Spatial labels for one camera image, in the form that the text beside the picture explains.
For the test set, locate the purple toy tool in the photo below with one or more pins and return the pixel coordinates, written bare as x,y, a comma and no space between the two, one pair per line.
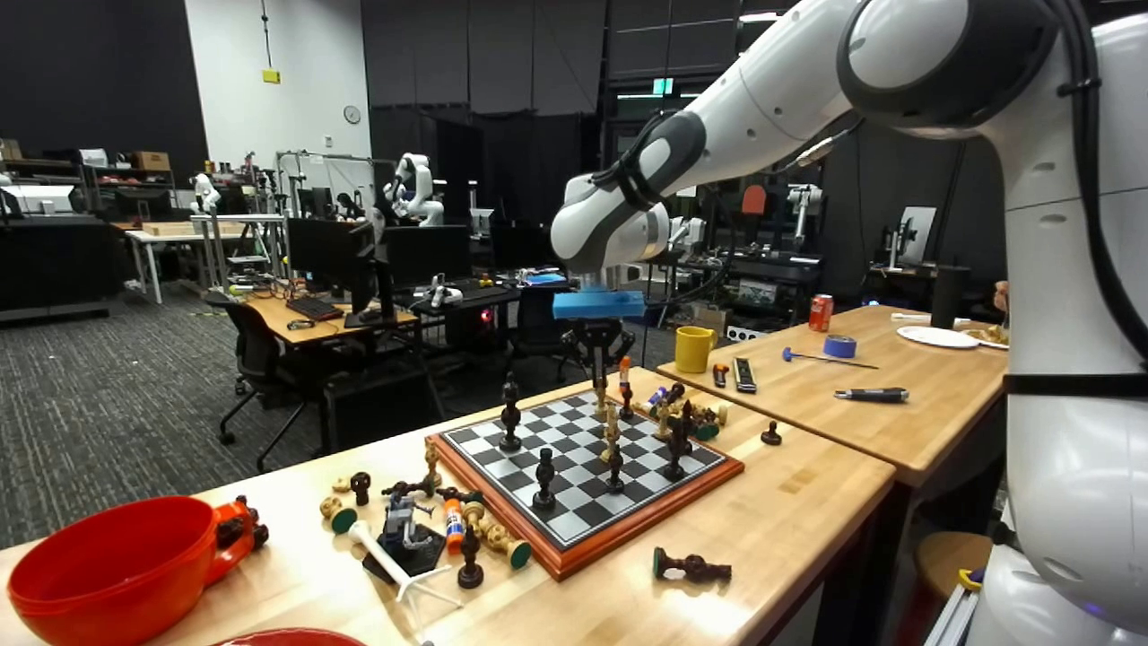
664,397

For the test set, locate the black chess piece front board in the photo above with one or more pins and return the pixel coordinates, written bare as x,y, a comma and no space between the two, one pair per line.
543,475

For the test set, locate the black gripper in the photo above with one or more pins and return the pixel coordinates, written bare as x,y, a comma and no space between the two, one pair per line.
601,341

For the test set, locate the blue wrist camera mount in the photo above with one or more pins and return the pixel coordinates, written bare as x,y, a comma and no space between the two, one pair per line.
601,307

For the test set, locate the light brown chess piece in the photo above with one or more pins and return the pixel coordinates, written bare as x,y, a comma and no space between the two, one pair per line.
610,425

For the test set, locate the black office chair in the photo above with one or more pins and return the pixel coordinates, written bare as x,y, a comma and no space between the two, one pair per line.
263,366

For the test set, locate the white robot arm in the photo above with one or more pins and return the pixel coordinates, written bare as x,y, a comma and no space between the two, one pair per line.
1062,105

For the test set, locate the white plate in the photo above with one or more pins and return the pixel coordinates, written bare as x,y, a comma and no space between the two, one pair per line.
937,340

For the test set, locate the computer monitor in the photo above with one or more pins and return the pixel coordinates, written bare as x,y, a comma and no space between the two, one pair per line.
331,257

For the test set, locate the yellow cup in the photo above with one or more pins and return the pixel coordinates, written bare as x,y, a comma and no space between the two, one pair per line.
695,350

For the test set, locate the brown toy with green wheels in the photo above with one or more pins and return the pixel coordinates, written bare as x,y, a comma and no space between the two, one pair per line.
695,422

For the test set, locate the black chess piece on table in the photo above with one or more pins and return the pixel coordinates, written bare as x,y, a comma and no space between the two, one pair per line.
691,567

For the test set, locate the red bowl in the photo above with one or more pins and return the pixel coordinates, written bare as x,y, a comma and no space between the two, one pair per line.
121,575

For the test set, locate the black chess piece on board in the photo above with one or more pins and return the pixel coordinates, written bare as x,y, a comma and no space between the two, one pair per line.
509,413

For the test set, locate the black pawn near table edge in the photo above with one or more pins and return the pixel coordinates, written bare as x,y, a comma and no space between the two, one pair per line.
768,437

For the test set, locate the red can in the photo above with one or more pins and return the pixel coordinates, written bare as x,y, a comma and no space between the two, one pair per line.
820,315

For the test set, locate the wooden chess board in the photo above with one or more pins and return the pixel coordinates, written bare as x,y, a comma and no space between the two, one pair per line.
588,519

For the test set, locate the red plate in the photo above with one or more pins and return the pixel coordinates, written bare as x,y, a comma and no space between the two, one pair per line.
287,638

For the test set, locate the black marker pen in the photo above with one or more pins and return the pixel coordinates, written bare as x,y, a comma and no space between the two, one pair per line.
896,397

